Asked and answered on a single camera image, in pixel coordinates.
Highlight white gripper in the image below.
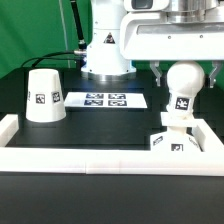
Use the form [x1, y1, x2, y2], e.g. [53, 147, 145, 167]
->
[120, 11, 224, 88]

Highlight white lamp bulb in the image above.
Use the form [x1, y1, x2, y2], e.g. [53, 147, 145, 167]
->
[166, 61, 205, 119]

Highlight white lamp base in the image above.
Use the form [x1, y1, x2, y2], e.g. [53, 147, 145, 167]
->
[150, 112, 200, 152]

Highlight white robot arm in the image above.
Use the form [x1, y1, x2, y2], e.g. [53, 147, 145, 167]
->
[82, 0, 224, 86]

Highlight white lamp shade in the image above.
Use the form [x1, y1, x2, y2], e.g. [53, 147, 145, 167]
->
[26, 69, 66, 123]

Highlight white marker sheet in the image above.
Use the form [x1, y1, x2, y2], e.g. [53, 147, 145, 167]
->
[65, 92, 147, 109]

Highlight white U-shaped fence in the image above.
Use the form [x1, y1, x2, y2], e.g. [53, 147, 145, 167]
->
[0, 114, 224, 176]

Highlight black corrugated hose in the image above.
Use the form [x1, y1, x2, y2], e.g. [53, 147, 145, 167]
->
[69, 0, 88, 56]

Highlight black cable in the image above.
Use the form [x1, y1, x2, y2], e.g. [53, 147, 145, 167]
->
[20, 50, 84, 69]

